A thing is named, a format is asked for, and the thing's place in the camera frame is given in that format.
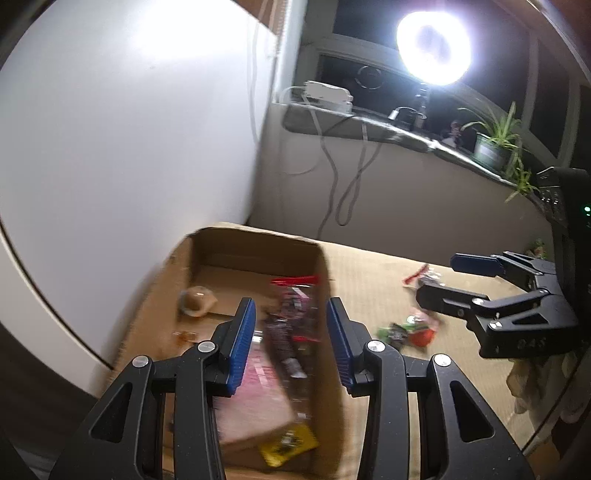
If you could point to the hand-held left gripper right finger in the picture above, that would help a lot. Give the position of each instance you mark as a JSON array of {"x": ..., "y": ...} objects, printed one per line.
[{"x": 339, "y": 346}]

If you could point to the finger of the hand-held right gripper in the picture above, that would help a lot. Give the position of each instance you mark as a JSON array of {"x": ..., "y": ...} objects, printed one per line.
[
  {"x": 473, "y": 263},
  {"x": 443, "y": 300}
]

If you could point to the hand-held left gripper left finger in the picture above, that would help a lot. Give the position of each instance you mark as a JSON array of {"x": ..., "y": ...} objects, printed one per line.
[{"x": 242, "y": 346}]

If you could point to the dark snack bag red tie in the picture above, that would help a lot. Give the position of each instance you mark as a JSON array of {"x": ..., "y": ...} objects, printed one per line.
[{"x": 295, "y": 323}]

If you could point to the sliced bread bag pink print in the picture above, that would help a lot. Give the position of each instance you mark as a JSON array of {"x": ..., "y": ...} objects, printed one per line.
[{"x": 258, "y": 397}]

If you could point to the cardboard box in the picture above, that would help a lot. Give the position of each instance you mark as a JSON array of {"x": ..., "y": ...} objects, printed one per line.
[{"x": 249, "y": 258}]

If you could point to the small yellow candy packet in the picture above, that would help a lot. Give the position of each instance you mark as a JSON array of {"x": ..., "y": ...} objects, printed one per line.
[{"x": 288, "y": 445}]

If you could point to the person's right hand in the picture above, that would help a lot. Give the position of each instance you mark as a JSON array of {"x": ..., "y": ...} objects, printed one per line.
[{"x": 545, "y": 383}]

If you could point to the pink snack packet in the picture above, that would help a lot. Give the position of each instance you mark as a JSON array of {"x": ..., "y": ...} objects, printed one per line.
[{"x": 422, "y": 319}]

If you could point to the red and clear wrapper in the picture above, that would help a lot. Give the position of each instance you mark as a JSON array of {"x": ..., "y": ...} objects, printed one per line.
[{"x": 422, "y": 276}]

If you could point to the green snack bag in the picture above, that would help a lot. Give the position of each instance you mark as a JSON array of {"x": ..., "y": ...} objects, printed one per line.
[{"x": 538, "y": 249}]

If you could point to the red snack packet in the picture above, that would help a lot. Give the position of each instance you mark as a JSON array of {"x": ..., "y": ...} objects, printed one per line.
[{"x": 424, "y": 338}]

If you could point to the green candy packet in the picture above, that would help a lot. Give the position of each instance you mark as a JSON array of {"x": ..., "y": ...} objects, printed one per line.
[{"x": 395, "y": 333}]

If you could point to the beige round object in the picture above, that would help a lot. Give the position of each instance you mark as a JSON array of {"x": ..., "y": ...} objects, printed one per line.
[{"x": 197, "y": 302}]

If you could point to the striped beige blanket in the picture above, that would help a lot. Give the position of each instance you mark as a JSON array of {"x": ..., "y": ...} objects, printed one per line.
[{"x": 378, "y": 281}]

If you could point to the potted spider plant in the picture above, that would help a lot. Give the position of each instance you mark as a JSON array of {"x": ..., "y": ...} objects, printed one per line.
[{"x": 491, "y": 150}]

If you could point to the grey stone windowsill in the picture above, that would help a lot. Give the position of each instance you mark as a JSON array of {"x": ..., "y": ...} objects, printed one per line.
[{"x": 415, "y": 136}]

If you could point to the small black tripod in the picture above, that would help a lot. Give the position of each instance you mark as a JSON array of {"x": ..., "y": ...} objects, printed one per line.
[{"x": 422, "y": 104}]

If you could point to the white power strip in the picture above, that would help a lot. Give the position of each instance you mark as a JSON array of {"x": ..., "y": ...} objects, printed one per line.
[{"x": 328, "y": 96}]

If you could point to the white wardrobe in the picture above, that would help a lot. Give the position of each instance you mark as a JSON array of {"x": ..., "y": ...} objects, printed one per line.
[{"x": 115, "y": 161}]

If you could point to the white window frame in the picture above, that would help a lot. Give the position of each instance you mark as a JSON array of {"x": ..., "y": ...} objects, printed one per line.
[{"x": 323, "y": 46}]

